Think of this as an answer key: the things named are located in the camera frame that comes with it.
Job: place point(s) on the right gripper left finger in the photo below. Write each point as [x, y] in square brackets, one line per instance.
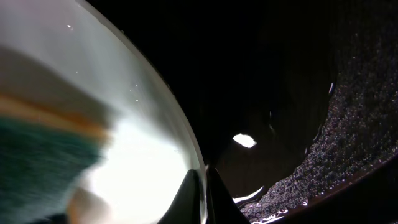
[185, 208]

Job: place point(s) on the black round tray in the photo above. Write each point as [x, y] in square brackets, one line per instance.
[294, 103]

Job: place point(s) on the light blue plate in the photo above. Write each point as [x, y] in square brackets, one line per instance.
[66, 55]

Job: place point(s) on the green yellow sponge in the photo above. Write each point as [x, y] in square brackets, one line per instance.
[44, 152]

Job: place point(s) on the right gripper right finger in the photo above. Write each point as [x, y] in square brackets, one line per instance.
[220, 205]

